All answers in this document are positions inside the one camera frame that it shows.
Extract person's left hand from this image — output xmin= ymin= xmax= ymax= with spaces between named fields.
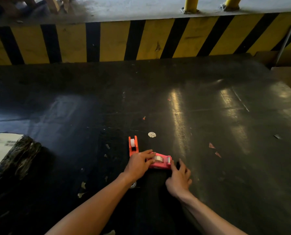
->
xmin=118 ymin=149 xmax=157 ymax=185

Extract person's right hand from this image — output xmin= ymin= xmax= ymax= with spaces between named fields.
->
xmin=165 ymin=159 xmax=194 ymax=200

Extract orange tape dispenser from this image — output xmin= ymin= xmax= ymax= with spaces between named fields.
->
xmin=128 ymin=135 xmax=139 ymax=157

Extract pink tape dispenser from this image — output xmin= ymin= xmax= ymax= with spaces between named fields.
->
xmin=148 ymin=152 xmax=172 ymax=170

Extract person's left forearm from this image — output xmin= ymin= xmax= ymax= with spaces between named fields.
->
xmin=44 ymin=173 xmax=136 ymax=235

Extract person's right forearm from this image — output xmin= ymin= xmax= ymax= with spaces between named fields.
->
xmin=181 ymin=192 xmax=248 ymax=235

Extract yellow black striped curb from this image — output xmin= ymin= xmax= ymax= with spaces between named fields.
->
xmin=0 ymin=11 xmax=291 ymax=66

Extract black parcel with white label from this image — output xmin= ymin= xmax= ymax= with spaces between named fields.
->
xmin=0 ymin=133 xmax=42 ymax=181

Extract flat cardboard box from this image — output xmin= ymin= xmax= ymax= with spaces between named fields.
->
xmin=270 ymin=67 xmax=291 ymax=97

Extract brown cardboard box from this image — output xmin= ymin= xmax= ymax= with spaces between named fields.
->
xmin=254 ymin=50 xmax=291 ymax=69

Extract grey metal rod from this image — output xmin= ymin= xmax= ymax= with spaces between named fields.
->
xmin=275 ymin=23 xmax=291 ymax=66

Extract wooden pallet legs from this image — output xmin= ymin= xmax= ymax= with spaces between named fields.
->
xmin=43 ymin=0 xmax=72 ymax=14

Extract long yellow guard rail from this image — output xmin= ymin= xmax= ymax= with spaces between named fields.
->
xmin=181 ymin=0 xmax=200 ymax=14

